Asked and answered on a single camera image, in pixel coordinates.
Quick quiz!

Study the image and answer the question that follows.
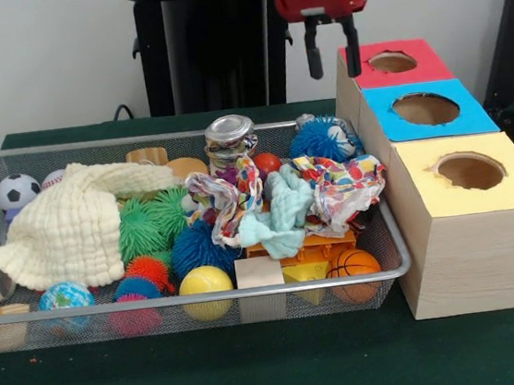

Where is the blue spiky ball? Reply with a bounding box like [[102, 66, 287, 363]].
[[167, 215, 248, 282], [284, 111, 366, 168]]

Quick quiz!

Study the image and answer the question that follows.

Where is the crushed silver metal can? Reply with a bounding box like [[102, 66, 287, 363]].
[[200, 111, 262, 171]]

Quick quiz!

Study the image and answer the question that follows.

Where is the colourful spotted cloth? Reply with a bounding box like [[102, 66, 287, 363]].
[[291, 147, 394, 244]]

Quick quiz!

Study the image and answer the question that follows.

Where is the light teal cloth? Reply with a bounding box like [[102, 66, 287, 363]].
[[231, 162, 323, 265]]

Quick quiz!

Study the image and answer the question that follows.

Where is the cream knitted cloth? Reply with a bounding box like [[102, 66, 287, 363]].
[[0, 150, 194, 299]]

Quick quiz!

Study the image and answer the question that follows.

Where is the globe print ball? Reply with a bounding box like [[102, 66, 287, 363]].
[[34, 278, 100, 338]]

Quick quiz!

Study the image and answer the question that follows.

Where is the wooden box with three holes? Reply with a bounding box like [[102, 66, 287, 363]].
[[327, 26, 514, 329]]

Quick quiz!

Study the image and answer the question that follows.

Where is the shallow clear mesh bin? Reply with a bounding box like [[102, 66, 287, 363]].
[[0, 105, 419, 355]]

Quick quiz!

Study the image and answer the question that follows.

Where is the yellow ball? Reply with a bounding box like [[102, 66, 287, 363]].
[[175, 262, 239, 324]]

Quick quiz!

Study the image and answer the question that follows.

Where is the black and white soccer ball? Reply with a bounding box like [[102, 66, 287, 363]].
[[0, 170, 44, 212]]

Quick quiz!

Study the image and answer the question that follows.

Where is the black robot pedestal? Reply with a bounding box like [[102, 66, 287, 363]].
[[116, 0, 325, 123]]

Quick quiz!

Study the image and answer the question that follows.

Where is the black cable loop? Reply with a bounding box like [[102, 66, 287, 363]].
[[111, 102, 137, 124]]

